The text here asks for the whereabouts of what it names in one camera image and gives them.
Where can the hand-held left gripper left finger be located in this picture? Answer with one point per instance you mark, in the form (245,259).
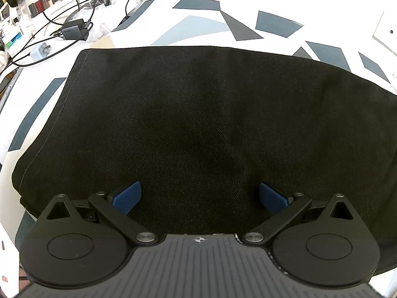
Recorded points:
(127,197)

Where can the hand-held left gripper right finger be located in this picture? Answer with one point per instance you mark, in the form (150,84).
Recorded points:
(273,198)

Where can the black twill garment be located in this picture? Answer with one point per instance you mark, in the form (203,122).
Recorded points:
(201,115)

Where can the grey power adapter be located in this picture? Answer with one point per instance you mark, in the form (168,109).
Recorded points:
(73,31)

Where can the colourful box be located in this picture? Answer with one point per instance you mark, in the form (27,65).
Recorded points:
(14,42)

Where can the white flat device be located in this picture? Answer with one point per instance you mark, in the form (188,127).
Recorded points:
(386,28)

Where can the white wall plug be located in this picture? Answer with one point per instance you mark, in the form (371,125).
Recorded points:
(40,51)

